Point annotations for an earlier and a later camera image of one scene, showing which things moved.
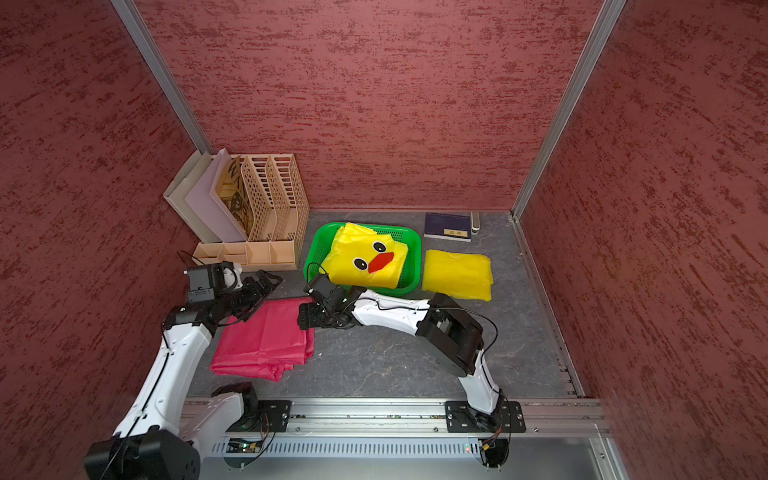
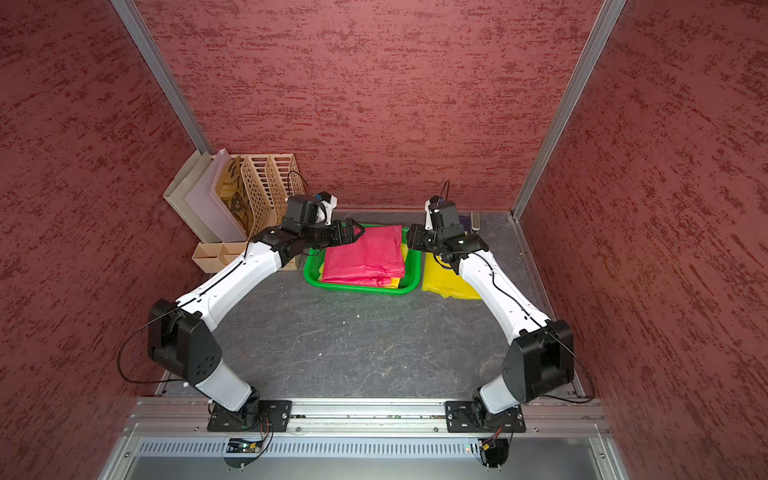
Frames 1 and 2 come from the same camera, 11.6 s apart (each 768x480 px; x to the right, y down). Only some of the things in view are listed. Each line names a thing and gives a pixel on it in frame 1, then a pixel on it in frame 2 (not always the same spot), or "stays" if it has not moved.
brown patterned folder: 232,193 stays
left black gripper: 258,295 -> 349,237
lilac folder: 204,204 stays
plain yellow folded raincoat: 465,276 stays
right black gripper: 309,316 -> 416,240
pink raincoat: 268,345 -> 373,260
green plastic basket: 317,237 stays
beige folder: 179,189 stays
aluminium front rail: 551,419 stays
